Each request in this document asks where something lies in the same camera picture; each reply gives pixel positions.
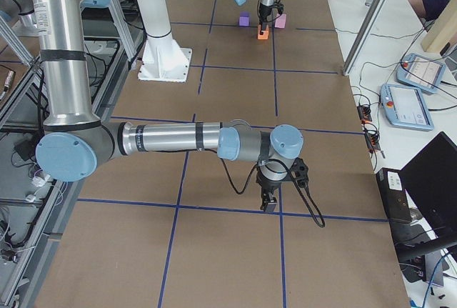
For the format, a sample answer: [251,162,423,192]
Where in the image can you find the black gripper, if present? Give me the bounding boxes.
[258,4,271,34]
[256,170,283,213]

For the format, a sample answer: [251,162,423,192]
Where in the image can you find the black control box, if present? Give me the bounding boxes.
[376,168,412,224]

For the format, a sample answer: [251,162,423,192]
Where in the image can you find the light pink foam cube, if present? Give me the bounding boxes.
[274,14,287,29]

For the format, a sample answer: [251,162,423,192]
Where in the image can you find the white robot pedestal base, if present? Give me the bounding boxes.
[137,0,192,82]

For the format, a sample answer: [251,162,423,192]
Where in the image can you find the orange foam cube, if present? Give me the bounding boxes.
[257,27,269,40]

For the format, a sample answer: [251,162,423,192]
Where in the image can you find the wooden board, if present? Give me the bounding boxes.
[421,0,456,53]

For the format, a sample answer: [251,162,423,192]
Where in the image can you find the near blue teach pendant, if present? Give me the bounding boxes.
[380,84,434,131]

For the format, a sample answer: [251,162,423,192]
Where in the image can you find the aluminium frame post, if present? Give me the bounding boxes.
[342,0,386,76]

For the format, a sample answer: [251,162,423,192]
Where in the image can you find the black laptop computer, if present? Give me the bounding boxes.
[397,131,456,262]

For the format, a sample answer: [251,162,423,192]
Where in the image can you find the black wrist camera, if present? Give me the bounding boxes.
[275,0,284,16]
[290,158,309,188]

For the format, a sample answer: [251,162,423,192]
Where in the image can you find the far blue teach pendant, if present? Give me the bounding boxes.
[396,53,446,94]

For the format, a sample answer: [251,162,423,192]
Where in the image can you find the blue teach pendant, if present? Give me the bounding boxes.
[380,84,434,131]
[396,53,446,94]

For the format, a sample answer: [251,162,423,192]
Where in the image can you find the dark purple foam cube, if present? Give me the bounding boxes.
[238,11,250,26]

